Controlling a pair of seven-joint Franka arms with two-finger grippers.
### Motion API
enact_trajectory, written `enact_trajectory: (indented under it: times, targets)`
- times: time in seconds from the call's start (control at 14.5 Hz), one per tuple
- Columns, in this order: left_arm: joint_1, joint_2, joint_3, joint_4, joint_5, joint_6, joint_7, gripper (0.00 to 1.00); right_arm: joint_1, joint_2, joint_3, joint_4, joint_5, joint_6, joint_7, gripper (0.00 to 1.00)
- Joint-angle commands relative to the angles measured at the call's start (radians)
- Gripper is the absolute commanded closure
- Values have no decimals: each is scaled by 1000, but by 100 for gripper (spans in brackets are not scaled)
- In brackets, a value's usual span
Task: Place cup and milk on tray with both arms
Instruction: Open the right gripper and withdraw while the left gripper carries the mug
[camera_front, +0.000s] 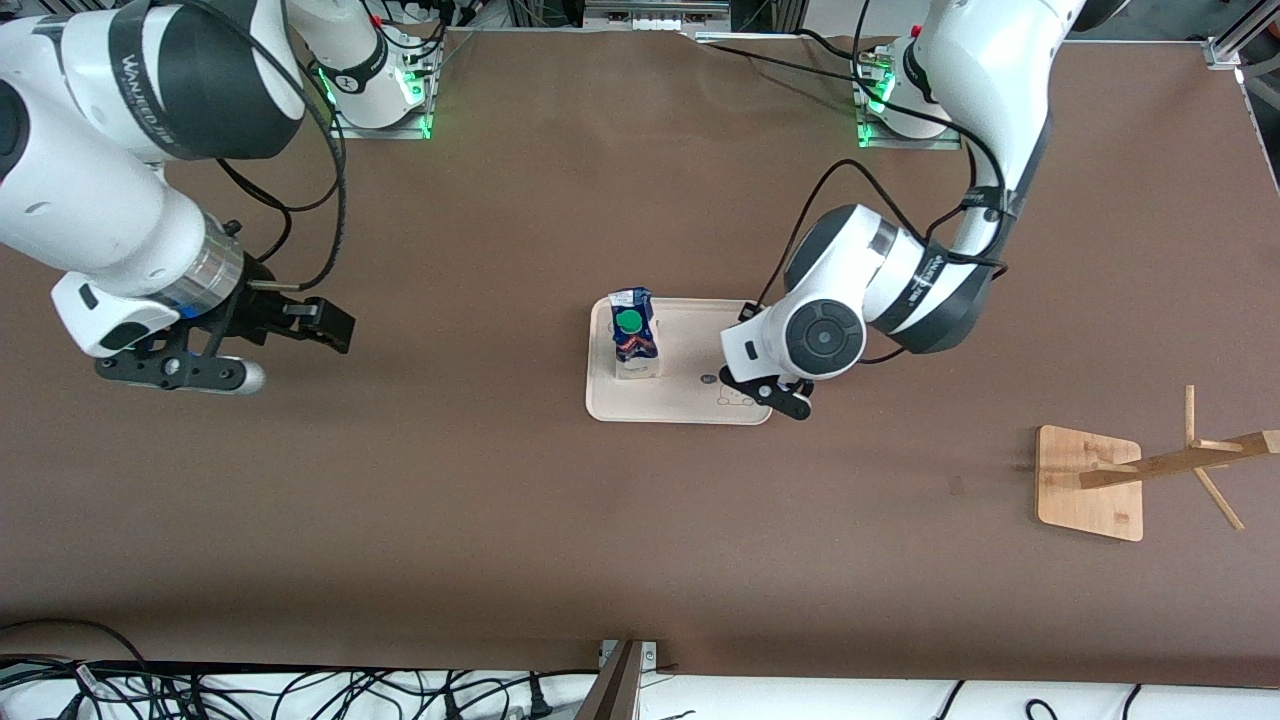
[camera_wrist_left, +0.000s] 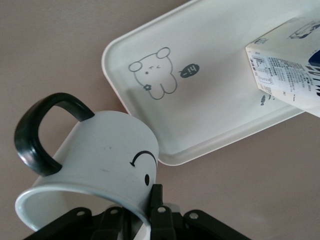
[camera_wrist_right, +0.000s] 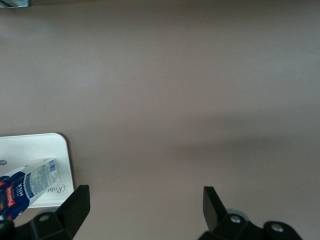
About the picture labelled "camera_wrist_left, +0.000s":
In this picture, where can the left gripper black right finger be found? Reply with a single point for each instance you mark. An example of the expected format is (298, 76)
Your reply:
(162, 225)

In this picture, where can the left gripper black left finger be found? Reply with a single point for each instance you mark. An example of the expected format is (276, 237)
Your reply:
(100, 225)

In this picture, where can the blue white milk carton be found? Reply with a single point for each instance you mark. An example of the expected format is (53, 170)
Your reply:
(287, 75)

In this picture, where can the cream rabbit print tray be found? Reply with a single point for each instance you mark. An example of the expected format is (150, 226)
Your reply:
(200, 100)

